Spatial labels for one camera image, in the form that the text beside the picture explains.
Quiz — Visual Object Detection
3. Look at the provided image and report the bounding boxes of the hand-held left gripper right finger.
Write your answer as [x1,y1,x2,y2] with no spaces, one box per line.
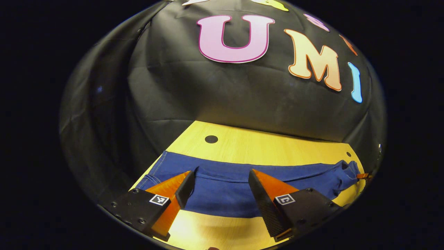
[248,169,343,242]

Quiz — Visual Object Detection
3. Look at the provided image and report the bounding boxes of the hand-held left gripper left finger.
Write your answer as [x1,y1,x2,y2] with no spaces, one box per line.
[102,170,195,242]

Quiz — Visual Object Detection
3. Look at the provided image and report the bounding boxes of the blue denim jeans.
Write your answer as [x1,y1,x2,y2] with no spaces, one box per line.
[135,151,362,218]

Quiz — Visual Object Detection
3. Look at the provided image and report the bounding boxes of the black backdrop cloth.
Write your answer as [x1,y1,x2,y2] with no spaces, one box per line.
[59,0,387,205]

